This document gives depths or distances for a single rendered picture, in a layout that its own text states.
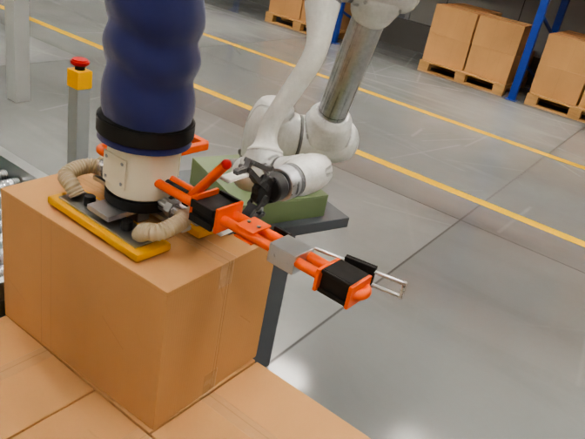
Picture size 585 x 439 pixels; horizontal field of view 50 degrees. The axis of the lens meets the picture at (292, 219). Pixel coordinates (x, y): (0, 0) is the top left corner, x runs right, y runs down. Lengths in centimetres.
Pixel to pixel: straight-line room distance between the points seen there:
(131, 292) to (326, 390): 135
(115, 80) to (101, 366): 70
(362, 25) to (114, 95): 79
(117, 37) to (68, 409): 88
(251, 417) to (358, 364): 120
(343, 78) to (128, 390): 110
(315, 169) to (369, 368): 136
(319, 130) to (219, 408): 96
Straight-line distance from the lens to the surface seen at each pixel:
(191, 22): 138
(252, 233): 130
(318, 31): 173
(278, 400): 173
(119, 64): 141
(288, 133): 212
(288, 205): 211
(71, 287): 163
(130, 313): 148
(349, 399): 262
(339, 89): 202
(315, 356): 278
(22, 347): 185
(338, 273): 121
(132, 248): 144
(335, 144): 214
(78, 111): 262
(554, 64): 837
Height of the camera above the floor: 172
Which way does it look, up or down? 27 degrees down
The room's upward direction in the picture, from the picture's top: 11 degrees clockwise
